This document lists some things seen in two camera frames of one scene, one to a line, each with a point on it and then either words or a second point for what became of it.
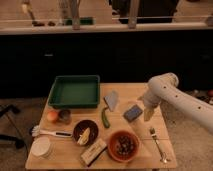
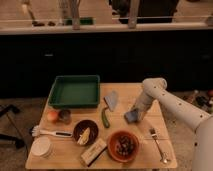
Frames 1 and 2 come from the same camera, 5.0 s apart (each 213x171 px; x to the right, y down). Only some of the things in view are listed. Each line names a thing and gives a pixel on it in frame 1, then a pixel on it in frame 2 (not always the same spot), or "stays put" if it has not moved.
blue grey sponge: x=133 y=113 stays put
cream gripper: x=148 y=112 -> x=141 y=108
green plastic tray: x=75 y=91 stays put
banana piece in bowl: x=84 y=137 stays put
